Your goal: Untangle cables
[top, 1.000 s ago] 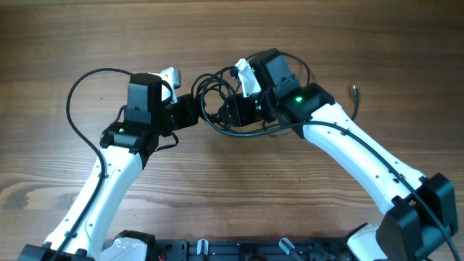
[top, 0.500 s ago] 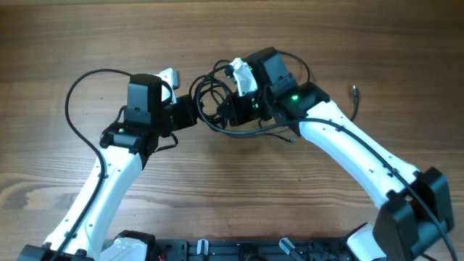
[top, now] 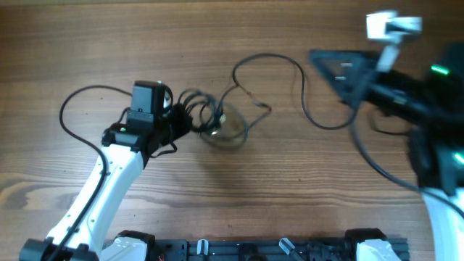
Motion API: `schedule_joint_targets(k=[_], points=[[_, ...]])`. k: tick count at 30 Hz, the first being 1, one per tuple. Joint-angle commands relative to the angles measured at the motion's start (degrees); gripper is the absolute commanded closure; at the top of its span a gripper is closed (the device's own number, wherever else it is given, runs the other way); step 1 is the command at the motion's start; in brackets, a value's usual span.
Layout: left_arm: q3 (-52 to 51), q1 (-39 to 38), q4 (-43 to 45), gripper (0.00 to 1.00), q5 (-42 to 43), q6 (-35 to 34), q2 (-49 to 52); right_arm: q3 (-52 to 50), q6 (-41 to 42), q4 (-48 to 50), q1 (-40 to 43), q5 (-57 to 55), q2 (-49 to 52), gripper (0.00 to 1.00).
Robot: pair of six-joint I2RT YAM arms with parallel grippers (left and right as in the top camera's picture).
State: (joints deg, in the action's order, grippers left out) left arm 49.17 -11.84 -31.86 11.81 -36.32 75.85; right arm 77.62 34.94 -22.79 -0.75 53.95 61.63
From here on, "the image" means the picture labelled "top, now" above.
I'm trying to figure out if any black USB cable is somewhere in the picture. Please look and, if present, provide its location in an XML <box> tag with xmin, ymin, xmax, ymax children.
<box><xmin>217</xmin><ymin>53</ymin><xmax>358</xmax><ymax>138</ymax></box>

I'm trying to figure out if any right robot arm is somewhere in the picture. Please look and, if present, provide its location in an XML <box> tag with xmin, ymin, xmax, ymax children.
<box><xmin>309</xmin><ymin>42</ymin><xmax>463</xmax><ymax>260</ymax></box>

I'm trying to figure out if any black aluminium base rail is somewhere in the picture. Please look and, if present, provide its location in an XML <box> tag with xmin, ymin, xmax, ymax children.
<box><xmin>97</xmin><ymin>228</ymin><xmax>410</xmax><ymax>261</ymax></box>

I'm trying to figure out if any left camera black cable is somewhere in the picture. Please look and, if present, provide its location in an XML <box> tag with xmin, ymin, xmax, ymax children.
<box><xmin>45</xmin><ymin>85</ymin><xmax>133</xmax><ymax>261</ymax></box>

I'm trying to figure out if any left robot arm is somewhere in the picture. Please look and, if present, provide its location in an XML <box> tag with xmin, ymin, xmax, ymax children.
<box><xmin>19</xmin><ymin>80</ymin><xmax>189</xmax><ymax>260</ymax></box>

